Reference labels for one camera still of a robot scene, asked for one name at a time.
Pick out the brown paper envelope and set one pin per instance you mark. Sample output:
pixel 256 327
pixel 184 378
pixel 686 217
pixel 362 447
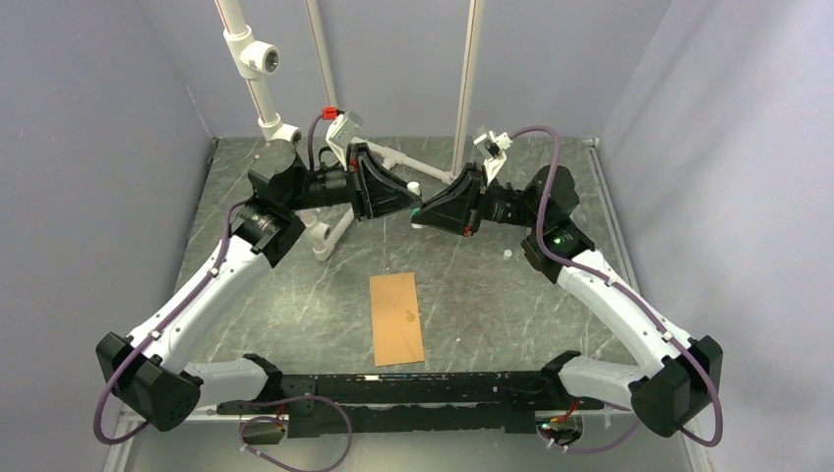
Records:
pixel 395 318

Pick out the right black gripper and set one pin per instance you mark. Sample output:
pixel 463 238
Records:
pixel 459 206

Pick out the aluminium rail frame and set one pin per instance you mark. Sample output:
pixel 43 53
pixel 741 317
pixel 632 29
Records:
pixel 311 316

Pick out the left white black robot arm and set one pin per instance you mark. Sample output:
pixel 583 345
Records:
pixel 151 368

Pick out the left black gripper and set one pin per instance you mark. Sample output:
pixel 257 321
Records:
pixel 373 190

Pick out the green white glue stick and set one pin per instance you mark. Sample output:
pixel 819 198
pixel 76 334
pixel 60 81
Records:
pixel 414 188

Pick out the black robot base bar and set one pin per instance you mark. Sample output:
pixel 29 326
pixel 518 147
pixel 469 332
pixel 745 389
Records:
pixel 514 402

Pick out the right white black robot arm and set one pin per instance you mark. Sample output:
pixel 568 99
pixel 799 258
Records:
pixel 674 376

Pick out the white PVC pipe frame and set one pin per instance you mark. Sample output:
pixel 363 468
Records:
pixel 256 61

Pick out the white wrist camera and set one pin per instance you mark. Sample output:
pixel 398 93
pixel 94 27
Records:
pixel 493 147
pixel 344 127

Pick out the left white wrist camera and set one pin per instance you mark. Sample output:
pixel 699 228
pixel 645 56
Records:
pixel 344 127

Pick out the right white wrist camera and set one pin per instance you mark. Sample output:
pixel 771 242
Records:
pixel 493 147

